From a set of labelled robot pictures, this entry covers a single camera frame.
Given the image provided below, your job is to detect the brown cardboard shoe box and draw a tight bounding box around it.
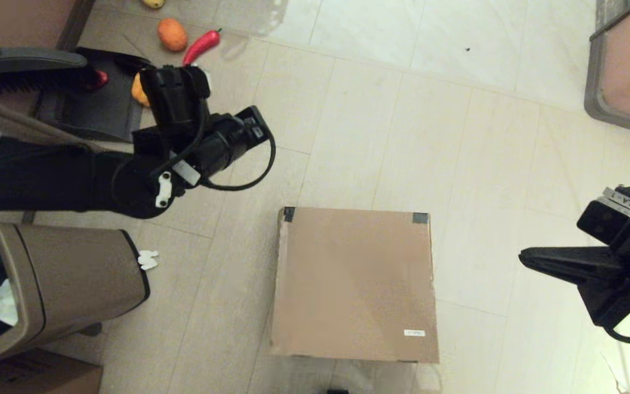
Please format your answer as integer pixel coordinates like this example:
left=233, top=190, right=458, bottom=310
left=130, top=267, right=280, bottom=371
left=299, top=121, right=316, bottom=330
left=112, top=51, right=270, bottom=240
left=269, top=207, right=440, bottom=363

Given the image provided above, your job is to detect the yellow bell pepper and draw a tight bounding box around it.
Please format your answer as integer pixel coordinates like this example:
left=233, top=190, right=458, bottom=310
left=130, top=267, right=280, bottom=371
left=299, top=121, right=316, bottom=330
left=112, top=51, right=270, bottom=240
left=131, top=73, right=150, bottom=108

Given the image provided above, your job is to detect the dark eggplant with green stem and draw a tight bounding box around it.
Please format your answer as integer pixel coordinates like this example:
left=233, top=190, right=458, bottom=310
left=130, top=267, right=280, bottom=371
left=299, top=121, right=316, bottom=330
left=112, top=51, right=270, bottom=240
left=116, top=55, right=154, bottom=74

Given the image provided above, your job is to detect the red chili pepper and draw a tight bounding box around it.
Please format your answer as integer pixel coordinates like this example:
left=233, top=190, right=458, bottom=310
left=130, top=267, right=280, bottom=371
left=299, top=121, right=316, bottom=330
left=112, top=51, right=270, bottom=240
left=183, top=29, right=221, bottom=66

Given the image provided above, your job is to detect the orange fruit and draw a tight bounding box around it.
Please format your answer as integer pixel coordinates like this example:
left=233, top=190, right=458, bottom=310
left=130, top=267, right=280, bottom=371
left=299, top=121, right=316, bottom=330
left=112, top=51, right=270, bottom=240
left=157, top=18, right=189, bottom=53

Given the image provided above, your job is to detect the black dustpan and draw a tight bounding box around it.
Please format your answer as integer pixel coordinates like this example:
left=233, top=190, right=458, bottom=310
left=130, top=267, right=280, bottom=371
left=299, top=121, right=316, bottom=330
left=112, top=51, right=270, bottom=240
left=35, top=48, right=154, bottom=144

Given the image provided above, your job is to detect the brown table with metal legs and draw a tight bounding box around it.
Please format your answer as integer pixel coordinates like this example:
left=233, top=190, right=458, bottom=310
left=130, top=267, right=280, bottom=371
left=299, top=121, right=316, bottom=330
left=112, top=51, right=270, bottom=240
left=0, top=0, right=102, bottom=225

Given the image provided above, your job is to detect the black broom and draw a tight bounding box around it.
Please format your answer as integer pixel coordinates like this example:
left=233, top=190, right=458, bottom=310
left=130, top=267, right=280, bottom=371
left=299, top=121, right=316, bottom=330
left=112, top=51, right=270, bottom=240
left=0, top=25, right=97, bottom=96

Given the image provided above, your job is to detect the brown plastic trash bin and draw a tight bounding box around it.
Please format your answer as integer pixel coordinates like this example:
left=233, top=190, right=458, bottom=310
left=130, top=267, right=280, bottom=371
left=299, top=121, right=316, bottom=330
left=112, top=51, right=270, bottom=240
left=0, top=222, right=151, bottom=370

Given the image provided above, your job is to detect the dark brown cardboard carton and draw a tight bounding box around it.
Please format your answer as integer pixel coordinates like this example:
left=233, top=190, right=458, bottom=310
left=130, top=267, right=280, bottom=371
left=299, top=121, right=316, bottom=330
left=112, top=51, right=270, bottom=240
left=0, top=348, right=103, bottom=394

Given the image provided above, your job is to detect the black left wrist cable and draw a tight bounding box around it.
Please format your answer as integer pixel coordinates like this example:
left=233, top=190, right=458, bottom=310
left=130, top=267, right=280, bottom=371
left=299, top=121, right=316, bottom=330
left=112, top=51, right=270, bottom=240
left=184, top=98, right=277, bottom=192

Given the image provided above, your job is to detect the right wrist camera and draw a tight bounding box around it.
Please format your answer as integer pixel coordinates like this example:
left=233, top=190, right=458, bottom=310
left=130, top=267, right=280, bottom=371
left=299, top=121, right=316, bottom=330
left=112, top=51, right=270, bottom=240
left=576, top=185, right=630, bottom=244

